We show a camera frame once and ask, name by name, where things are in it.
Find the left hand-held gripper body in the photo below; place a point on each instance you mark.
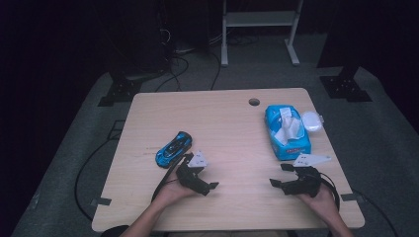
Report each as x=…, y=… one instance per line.
x=189, y=176

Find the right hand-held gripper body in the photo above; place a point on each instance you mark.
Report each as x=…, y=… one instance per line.
x=306, y=184

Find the blue wet wipe pack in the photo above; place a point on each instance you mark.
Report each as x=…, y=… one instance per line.
x=291, y=149

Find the blue toy car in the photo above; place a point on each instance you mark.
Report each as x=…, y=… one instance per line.
x=174, y=149

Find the white wet wipe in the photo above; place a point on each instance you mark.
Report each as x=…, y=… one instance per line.
x=287, y=128

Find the person's left hand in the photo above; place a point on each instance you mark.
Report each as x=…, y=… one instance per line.
x=173, y=195

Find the person's right hand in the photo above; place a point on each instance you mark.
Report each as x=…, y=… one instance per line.
x=324, y=202

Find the clear plastic lid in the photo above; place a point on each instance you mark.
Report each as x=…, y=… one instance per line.
x=311, y=121

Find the black stand base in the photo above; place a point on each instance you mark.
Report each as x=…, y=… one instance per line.
x=120, y=92
x=344, y=87

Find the white metal stand frame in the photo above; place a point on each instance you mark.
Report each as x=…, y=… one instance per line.
x=258, y=18

